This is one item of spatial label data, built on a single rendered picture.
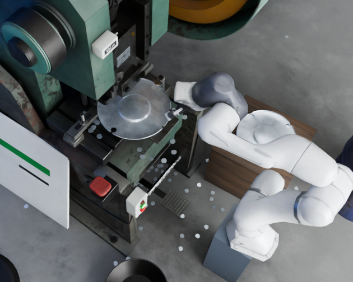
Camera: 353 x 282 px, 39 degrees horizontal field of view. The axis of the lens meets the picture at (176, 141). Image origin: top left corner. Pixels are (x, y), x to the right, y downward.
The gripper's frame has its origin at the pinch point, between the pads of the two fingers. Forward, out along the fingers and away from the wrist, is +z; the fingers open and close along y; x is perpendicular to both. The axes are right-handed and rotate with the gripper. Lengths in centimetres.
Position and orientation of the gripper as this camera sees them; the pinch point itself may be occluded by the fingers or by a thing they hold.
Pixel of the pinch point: (171, 114)
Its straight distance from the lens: 179.7
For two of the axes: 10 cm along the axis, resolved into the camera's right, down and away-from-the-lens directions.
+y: 7.1, -5.4, 4.5
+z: -4.1, 2.0, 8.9
